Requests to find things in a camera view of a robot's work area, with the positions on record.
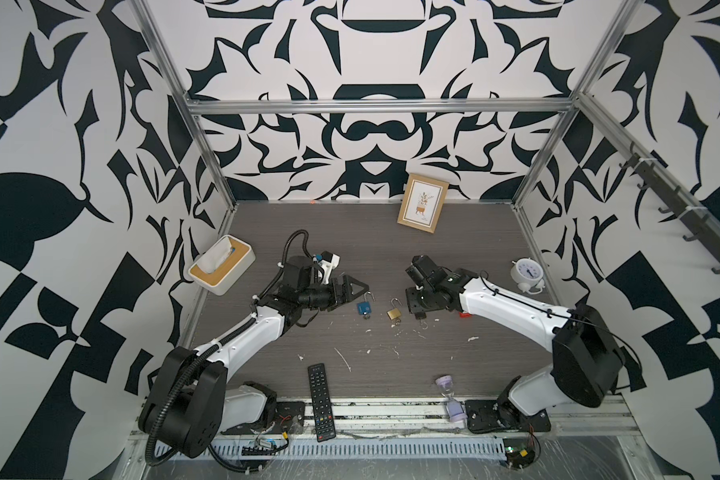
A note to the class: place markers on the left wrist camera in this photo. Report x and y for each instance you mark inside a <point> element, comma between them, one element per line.
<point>326,263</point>

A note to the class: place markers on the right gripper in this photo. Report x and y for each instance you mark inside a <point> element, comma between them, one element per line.
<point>410,300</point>

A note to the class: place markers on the right circuit board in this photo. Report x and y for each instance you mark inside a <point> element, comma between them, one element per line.
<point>519,456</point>

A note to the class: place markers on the circuit board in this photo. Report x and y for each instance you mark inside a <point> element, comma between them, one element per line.
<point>519,456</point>
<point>263,445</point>

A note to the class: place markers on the purple hourglass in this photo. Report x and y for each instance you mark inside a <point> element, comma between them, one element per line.
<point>454,408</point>

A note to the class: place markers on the white alarm clock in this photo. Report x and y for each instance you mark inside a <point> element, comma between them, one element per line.
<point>528,275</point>

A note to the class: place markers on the wall hook rail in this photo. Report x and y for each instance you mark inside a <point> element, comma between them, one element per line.
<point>676,201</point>

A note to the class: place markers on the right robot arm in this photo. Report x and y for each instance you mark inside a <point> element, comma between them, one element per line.
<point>586,359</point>

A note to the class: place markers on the wooden picture frame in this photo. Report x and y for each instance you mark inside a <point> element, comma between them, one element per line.
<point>422,203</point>

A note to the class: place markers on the brass padlock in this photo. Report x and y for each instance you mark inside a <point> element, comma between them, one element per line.
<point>394,313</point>

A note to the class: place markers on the black padlock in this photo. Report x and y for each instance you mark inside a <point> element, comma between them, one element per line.
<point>421,318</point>

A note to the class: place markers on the black remote control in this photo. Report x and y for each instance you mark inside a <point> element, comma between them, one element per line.
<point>324,424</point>

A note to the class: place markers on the white cable duct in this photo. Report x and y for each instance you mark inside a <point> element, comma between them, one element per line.
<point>492,449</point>

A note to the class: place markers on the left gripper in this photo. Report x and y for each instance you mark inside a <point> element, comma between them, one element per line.
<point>346,295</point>

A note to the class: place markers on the left circuit board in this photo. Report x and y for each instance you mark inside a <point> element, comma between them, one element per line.
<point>263,445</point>

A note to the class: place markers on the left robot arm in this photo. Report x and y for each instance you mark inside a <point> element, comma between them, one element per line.
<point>189,402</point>

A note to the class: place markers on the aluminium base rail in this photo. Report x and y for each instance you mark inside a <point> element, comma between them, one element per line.
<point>379,417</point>

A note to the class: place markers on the blue padlock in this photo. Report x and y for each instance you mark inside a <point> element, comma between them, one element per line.
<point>364,307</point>

